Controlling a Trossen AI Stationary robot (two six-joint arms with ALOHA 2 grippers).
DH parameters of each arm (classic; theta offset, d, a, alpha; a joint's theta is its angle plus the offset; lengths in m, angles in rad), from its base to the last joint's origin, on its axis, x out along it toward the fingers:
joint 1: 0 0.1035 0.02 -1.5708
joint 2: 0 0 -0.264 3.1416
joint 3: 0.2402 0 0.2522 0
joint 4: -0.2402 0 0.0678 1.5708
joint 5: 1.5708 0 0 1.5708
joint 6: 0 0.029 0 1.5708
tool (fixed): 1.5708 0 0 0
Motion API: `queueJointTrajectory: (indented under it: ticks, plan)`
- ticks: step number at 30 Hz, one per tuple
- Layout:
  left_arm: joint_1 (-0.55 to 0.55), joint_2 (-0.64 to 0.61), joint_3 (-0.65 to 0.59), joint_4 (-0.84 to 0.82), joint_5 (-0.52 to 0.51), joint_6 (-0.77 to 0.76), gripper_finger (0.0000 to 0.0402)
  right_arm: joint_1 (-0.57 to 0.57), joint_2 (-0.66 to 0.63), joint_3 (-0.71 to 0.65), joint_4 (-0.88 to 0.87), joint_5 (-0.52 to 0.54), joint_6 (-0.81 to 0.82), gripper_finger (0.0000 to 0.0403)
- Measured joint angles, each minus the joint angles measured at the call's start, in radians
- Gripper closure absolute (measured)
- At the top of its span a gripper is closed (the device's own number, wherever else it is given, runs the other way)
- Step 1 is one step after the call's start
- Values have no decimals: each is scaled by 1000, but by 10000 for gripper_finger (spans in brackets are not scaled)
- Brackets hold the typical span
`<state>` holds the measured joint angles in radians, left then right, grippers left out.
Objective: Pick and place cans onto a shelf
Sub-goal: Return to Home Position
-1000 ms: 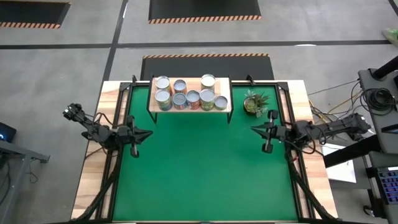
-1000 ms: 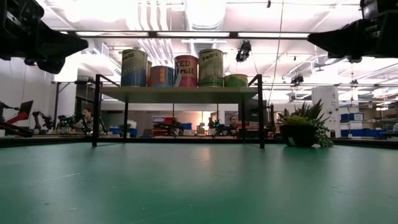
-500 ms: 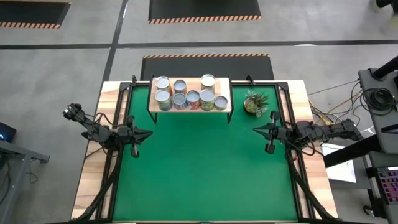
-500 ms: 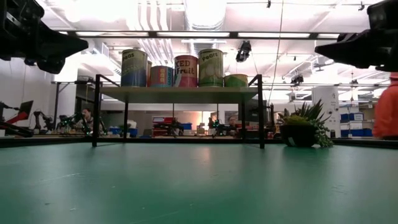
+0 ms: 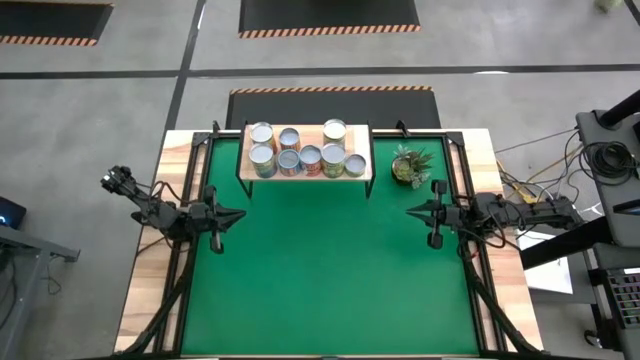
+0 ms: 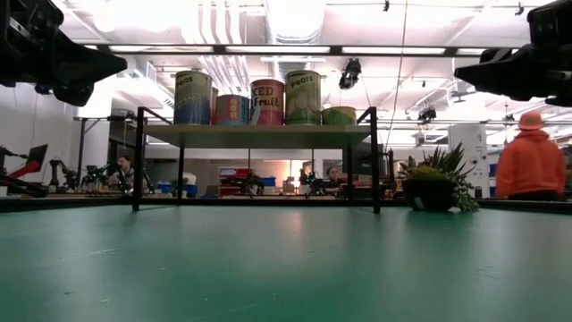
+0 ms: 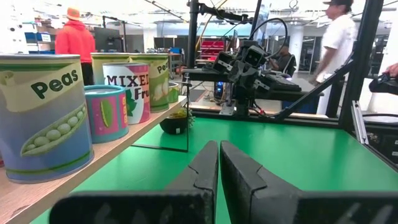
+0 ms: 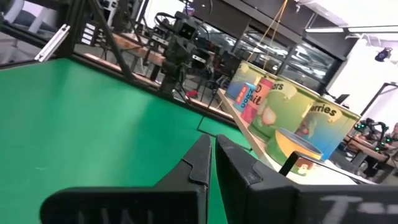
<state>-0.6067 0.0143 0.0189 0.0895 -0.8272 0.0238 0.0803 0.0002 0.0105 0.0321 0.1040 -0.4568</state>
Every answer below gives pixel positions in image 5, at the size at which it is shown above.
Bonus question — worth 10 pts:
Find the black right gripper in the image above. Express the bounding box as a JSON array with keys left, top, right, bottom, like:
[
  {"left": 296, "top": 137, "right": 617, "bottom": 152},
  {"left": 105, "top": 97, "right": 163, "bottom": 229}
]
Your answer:
[{"left": 405, "top": 179, "right": 464, "bottom": 250}]

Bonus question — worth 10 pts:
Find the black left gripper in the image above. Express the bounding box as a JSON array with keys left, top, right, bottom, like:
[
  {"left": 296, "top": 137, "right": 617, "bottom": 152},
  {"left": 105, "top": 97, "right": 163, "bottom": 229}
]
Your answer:
[{"left": 194, "top": 185, "right": 247, "bottom": 255}]

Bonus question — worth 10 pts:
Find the green blue peas can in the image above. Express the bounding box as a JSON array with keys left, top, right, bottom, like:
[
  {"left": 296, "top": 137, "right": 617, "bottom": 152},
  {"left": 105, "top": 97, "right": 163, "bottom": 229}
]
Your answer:
[{"left": 248, "top": 142, "right": 278, "bottom": 180}]

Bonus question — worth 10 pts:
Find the teal pink corn can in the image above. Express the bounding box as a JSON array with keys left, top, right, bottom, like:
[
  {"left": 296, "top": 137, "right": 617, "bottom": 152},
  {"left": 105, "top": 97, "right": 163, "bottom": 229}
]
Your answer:
[{"left": 277, "top": 148, "right": 302, "bottom": 178}]

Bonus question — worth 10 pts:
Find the orange pineapple can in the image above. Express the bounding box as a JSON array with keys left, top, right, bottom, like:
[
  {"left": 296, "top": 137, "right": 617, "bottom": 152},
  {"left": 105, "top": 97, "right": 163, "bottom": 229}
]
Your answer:
[{"left": 248, "top": 121, "right": 277, "bottom": 151}]

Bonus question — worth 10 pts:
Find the yellow spicy black beans can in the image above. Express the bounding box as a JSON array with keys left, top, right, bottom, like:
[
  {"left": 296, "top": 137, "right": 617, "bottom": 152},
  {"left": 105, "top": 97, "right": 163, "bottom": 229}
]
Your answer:
[{"left": 278, "top": 127, "right": 302, "bottom": 151}]

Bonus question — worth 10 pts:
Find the red mixed fruit can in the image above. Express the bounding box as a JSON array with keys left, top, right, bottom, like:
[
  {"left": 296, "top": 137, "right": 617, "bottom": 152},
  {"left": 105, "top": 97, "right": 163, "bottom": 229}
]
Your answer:
[{"left": 298, "top": 144, "right": 324, "bottom": 178}]

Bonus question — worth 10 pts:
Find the green pears can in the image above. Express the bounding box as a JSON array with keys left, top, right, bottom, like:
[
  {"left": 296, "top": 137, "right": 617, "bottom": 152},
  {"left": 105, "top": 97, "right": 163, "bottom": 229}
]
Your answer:
[{"left": 320, "top": 142, "right": 348, "bottom": 180}]

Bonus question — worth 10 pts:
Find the yellow blue chickpeas can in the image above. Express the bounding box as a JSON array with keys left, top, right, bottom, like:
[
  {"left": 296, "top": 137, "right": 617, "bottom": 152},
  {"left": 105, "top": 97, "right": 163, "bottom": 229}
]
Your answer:
[{"left": 322, "top": 118, "right": 349, "bottom": 147}]

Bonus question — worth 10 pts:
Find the wooden shelf with black legs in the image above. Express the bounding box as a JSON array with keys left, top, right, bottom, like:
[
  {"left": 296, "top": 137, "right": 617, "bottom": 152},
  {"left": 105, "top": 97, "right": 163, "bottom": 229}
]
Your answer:
[{"left": 234, "top": 119, "right": 377, "bottom": 200}]

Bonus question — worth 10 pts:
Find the potted succulent plant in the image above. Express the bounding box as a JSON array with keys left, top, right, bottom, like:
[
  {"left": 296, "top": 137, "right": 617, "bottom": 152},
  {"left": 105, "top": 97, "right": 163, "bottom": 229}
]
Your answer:
[{"left": 391, "top": 143, "right": 435, "bottom": 190}]

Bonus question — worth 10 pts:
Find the green table mat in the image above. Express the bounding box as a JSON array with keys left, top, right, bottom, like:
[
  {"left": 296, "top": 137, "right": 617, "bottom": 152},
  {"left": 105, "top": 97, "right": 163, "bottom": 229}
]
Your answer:
[{"left": 180, "top": 137, "right": 480, "bottom": 357}]

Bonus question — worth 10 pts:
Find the white paper sheet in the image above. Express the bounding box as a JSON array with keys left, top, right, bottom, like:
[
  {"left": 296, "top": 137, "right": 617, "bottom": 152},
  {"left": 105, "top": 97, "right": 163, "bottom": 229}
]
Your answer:
[{"left": 513, "top": 227, "right": 575, "bottom": 296}]

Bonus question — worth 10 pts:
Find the black diagonal bar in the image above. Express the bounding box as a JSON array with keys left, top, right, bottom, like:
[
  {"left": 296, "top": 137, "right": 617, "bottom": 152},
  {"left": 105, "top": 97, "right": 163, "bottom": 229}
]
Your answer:
[{"left": 519, "top": 214, "right": 619, "bottom": 271}]

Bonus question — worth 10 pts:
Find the black hazard-striped floor mat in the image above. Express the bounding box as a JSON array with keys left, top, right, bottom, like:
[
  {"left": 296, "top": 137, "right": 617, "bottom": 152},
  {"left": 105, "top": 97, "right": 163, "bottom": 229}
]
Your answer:
[
  {"left": 225, "top": 85, "right": 444, "bottom": 130},
  {"left": 0, "top": 0, "right": 115, "bottom": 48},
  {"left": 238, "top": 0, "right": 422, "bottom": 40}
]

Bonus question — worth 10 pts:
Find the grey equipment cart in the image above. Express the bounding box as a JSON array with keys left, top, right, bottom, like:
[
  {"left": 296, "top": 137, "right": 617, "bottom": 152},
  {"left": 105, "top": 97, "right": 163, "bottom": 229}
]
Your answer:
[{"left": 574, "top": 108, "right": 640, "bottom": 360}]

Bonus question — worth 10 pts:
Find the grey metal desk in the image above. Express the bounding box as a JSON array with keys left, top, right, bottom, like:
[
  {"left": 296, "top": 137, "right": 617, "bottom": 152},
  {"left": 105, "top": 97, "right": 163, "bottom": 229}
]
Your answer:
[{"left": 0, "top": 223, "right": 82, "bottom": 346}]

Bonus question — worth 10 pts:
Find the black device with blue light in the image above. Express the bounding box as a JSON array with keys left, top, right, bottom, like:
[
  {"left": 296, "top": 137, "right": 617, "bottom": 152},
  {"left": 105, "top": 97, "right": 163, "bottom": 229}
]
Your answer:
[{"left": 0, "top": 195, "right": 28, "bottom": 231}]

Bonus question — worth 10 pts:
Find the backlit keyboard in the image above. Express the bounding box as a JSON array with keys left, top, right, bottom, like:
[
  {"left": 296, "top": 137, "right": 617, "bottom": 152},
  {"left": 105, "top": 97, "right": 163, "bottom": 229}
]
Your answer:
[{"left": 605, "top": 268, "right": 640, "bottom": 330}]

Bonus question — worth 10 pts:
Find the black pole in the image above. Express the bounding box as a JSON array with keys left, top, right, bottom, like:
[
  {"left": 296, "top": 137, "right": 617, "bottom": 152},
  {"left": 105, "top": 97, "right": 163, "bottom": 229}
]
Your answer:
[{"left": 597, "top": 88, "right": 640, "bottom": 129}]

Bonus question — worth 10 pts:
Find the black table frame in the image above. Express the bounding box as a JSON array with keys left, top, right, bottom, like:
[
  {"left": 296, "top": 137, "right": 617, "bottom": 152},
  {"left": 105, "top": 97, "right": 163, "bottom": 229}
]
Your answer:
[{"left": 117, "top": 119, "right": 544, "bottom": 360}]

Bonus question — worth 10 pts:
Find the yellow cable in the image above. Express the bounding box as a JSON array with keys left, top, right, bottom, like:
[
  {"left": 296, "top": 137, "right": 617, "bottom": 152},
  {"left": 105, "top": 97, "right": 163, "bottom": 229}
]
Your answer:
[{"left": 497, "top": 159, "right": 544, "bottom": 201}]

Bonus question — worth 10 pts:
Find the black coiled cable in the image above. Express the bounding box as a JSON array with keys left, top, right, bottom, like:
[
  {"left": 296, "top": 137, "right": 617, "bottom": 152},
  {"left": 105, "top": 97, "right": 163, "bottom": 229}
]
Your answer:
[{"left": 579, "top": 140, "right": 640, "bottom": 182}]

